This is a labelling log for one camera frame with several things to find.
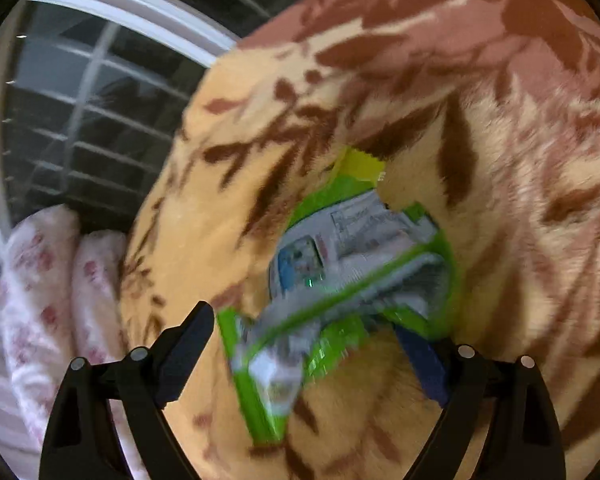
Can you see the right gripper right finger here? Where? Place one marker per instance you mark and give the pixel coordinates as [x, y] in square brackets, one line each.
[523, 439]

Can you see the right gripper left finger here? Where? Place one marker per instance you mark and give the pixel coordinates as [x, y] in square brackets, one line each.
[81, 441]

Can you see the green snack bag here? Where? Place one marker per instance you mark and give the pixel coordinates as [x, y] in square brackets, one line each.
[345, 264]

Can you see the floral white rolled quilt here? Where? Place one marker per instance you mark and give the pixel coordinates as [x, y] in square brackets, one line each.
[61, 291]

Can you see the yellow floral fleece blanket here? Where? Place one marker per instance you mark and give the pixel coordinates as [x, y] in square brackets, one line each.
[487, 112]

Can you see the white window frame with bars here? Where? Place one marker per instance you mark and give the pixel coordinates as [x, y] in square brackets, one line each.
[91, 92]

